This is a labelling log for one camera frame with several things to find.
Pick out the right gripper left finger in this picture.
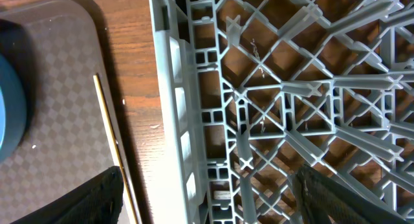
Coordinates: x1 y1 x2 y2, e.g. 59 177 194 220
14 166 124 224

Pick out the brown serving tray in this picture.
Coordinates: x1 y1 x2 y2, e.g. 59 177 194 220
1 0 127 223

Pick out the grey dishwasher rack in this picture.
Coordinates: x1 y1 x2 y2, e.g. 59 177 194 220
149 0 413 223

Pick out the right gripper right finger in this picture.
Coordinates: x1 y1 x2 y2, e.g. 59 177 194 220
290 164 406 224

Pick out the wooden chopstick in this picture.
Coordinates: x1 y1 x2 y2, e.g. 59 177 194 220
93 74 138 224

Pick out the dark blue plate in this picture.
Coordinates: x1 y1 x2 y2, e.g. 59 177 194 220
1 55 27 162

